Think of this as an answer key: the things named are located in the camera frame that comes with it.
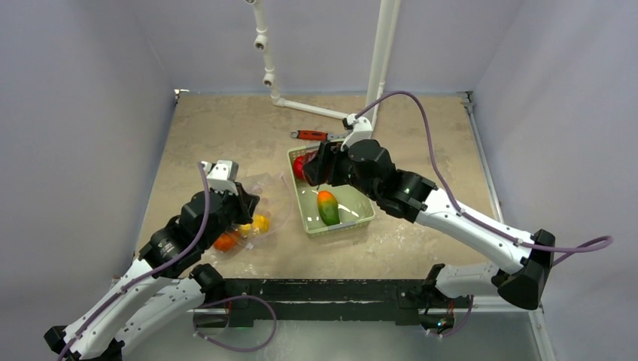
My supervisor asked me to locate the orange toy pumpkin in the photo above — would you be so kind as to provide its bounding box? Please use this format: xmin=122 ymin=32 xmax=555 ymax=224
xmin=213 ymin=233 xmax=237 ymax=252

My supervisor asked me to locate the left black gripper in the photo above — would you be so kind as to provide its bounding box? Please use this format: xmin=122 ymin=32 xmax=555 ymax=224
xmin=201 ymin=180 xmax=260 ymax=250

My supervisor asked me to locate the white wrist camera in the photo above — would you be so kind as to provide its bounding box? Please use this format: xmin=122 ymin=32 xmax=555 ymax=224
xmin=201 ymin=159 xmax=239 ymax=196
xmin=341 ymin=114 xmax=373 ymax=151

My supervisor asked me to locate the red handled adjustable wrench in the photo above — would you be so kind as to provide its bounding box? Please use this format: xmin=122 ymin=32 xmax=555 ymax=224
xmin=290 ymin=129 xmax=351 ymax=142

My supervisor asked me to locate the white pvc pipe frame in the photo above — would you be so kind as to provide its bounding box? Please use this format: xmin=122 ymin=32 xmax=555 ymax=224
xmin=245 ymin=0 xmax=402 ymax=120

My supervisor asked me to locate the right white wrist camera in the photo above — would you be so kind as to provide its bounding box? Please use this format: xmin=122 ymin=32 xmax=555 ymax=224
xmin=341 ymin=114 xmax=373 ymax=151

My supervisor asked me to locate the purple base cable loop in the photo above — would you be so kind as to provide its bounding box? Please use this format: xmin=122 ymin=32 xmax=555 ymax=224
xmin=191 ymin=295 xmax=278 ymax=353

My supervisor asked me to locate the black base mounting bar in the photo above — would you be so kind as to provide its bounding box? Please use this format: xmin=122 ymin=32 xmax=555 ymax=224
xmin=191 ymin=264 xmax=475 ymax=330

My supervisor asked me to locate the yellow toy bell pepper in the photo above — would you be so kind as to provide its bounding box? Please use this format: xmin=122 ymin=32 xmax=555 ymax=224
xmin=236 ymin=214 xmax=270 ymax=238

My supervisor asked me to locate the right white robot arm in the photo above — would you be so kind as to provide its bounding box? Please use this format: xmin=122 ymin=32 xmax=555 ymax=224
xmin=302 ymin=140 xmax=555 ymax=310

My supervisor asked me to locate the aluminium rail frame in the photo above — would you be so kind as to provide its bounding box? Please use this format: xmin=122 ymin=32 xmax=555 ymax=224
xmin=457 ymin=91 xmax=557 ymax=360

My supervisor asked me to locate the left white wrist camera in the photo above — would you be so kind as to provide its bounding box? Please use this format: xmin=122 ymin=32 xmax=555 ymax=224
xmin=201 ymin=159 xmax=239 ymax=196

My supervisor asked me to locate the clear zip top bag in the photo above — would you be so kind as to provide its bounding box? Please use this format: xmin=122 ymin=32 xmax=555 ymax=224
xmin=221 ymin=172 xmax=293 ymax=253

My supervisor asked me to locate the red toy tomato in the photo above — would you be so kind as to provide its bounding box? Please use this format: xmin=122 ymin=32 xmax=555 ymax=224
xmin=292 ymin=156 xmax=305 ymax=181

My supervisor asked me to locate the light green plastic basket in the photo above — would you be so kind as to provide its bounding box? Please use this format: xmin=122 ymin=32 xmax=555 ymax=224
xmin=287 ymin=143 xmax=375 ymax=238

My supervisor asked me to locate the green orange toy mango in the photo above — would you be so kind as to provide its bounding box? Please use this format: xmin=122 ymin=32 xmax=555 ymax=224
xmin=317 ymin=190 xmax=341 ymax=226

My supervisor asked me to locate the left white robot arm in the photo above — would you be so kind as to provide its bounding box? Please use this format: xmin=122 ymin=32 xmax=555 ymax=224
xmin=44 ymin=184 xmax=260 ymax=360

